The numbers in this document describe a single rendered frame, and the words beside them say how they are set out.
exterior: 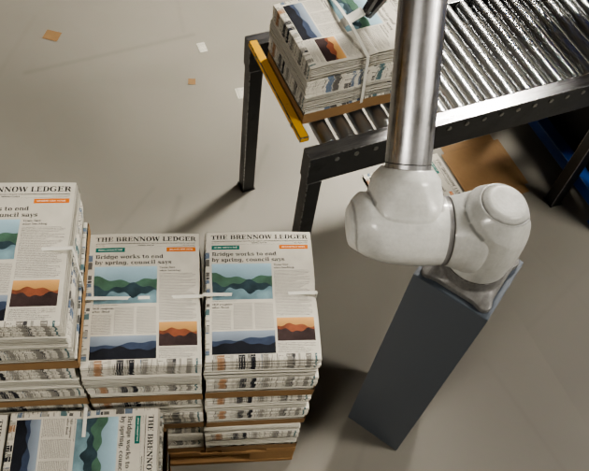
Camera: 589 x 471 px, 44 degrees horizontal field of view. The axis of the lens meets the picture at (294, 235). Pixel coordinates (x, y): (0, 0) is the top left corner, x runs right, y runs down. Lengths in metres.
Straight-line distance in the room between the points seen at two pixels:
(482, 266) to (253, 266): 0.60
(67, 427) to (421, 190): 1.07
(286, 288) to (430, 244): 0.47
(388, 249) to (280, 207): 1.51
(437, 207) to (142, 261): 0.77
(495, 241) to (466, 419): 1.27
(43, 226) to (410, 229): 0.81
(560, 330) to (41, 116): 2.32
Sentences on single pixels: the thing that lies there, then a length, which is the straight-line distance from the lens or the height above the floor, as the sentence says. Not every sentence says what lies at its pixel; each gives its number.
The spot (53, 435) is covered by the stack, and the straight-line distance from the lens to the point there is 1.99.
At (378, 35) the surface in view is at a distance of 2.20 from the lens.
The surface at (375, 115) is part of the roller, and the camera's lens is 2.31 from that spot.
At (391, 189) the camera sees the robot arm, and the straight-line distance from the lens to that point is 1.53.
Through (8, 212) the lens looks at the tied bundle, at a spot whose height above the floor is 1.06.
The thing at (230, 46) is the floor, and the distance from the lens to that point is 3.63.
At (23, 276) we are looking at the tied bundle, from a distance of 1.66.
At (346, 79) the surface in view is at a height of 0.95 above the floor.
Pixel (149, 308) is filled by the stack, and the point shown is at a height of 0.83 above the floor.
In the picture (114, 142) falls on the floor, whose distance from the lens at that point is 3.24.
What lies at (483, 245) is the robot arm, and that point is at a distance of 1.57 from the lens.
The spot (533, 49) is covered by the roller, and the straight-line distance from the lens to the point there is 2.70.
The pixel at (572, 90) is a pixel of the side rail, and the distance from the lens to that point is 2.61.
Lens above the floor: 2.45
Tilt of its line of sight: 56 degrees down
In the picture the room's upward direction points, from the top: 10 degrees clockwise
